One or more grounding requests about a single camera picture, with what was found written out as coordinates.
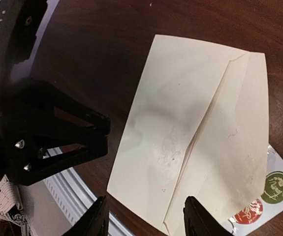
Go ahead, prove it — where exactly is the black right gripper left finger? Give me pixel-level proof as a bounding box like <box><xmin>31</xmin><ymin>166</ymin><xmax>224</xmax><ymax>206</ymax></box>
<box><xmin>66</xmin><ymin>196</ymin><xmax>109</xmax><ymax>236</ymax></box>

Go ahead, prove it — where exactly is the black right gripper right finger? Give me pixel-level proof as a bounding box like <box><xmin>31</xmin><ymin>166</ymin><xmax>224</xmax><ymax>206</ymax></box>
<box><xmin>183</xmin><ymin>196</ymin><xmax>230</xmax><ymax>236</ymax></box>

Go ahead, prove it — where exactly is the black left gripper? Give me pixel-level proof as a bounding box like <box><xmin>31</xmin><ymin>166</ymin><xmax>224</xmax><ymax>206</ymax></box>
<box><xmin>0</xmin><ymin>78</ymin><xmax>111</xmax><ymax>191</ymax></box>

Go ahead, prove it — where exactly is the red round sticker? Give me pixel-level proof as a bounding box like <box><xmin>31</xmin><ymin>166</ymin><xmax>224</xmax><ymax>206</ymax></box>
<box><xmin>234</xmin><ymin>199</ymin><xmax>263</xmax><ymax>225</ymax></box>

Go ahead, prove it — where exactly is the cream envelope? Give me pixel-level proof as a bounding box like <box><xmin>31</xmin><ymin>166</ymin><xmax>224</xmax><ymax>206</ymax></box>
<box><xmin>107</xmin><ymin>34</ymin><xmax>269</xmax><ymax>236</ymax></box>

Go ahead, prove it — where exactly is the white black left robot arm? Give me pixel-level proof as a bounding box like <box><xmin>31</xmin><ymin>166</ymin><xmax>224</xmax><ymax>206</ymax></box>
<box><xmin>0</xmin><ymin>0</ymin><xmax>111</xmax><ymax>186</ymax></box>

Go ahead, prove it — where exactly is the green round sticker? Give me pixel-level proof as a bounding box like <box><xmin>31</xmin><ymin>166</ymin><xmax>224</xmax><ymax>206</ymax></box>
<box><xmin>261</xmin><ymin>171</ymin><xmax>283</xmax><ymax>204</ymax></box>

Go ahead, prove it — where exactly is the white sticker sheet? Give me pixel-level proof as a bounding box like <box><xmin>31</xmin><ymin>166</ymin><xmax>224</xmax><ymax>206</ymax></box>
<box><xmin>222</xmin><ymin>145</ymin><xmax>283</xmax><ymax>236</ymax></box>

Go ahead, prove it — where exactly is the aluminium front rail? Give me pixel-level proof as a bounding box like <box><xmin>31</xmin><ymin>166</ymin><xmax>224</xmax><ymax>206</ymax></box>
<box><xmin>42</xmin><ymin>167</ymin><xmax>137</xmax><ymax>236</ymax></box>

